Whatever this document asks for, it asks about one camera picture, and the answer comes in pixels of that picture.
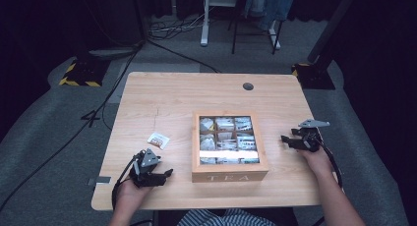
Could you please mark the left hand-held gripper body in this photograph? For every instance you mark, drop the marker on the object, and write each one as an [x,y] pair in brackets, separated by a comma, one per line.
[146,168]

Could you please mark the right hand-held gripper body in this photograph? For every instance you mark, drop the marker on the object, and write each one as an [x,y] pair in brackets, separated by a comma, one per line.
[309,134]

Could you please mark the tea bag with orange print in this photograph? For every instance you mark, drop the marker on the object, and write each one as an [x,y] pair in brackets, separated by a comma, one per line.
[158,141]

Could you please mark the wooden tea box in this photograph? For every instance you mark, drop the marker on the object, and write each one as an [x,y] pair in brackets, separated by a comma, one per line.
[229,173]

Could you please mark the person's right hand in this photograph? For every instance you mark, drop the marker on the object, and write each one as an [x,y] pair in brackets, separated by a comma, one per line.
[316,160]

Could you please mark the person's left hand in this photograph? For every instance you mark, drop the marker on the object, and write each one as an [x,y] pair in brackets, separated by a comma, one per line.
[131,193]

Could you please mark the grey tape strip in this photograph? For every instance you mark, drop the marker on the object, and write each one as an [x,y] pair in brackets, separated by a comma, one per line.
[100,180]

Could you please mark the black yellow striped stand base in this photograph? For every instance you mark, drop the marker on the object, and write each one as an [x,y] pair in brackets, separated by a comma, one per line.
[83,73]
[313,76]

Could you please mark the pile of white tea bags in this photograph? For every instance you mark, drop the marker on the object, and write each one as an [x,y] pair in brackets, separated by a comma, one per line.
[227,139]

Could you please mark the dark round table grommet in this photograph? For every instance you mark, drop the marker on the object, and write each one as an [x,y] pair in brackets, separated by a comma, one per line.
[248,86]

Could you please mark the person's striped clothing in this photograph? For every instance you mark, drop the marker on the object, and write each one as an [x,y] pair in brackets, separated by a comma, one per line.
[226,218]

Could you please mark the black slanted stand pole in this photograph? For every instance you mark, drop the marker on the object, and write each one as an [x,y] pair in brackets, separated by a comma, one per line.
[331,26]

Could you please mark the hanging blue clothing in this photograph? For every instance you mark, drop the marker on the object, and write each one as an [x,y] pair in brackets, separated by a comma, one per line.
[272,6]

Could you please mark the white desk leg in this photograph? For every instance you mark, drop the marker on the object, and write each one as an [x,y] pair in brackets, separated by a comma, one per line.
[205,23]

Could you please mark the black upright stand pole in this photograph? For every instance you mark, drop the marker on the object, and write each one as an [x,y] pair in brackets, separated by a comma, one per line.
[140,16]

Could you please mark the black metal chair frame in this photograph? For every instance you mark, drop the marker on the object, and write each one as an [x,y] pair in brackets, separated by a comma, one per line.
[255,36]

